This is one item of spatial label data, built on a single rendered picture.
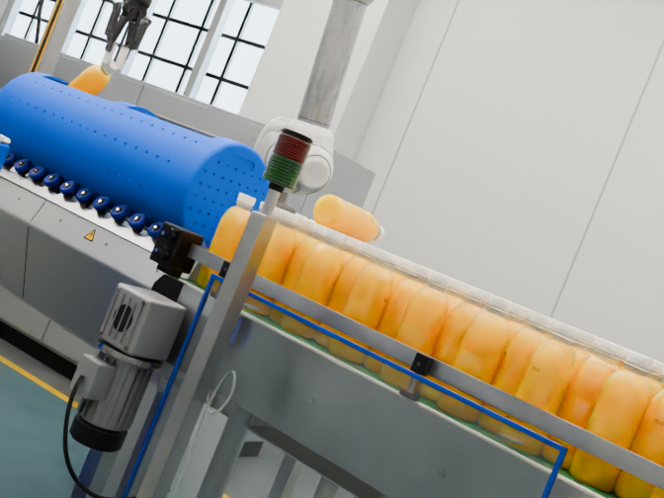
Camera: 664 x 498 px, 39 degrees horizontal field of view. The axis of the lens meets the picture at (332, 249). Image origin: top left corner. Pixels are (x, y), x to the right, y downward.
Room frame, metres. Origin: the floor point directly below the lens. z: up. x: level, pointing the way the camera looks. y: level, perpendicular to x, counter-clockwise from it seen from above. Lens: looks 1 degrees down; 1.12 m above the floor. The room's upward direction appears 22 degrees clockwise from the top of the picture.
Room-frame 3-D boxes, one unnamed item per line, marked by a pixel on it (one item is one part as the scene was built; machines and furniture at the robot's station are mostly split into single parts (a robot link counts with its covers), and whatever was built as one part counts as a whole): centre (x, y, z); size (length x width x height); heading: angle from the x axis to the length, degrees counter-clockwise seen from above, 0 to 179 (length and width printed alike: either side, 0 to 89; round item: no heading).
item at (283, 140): (1.70, 0.14, 1.23); 0.06 x 0.06 x 0.04
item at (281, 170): (1.70, 0.14, 1.18); 0.06 x 0.06 x 0.05
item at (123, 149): (2.52, 0.63, 1.09); 0.88 x 0.28 x 0.28; 53
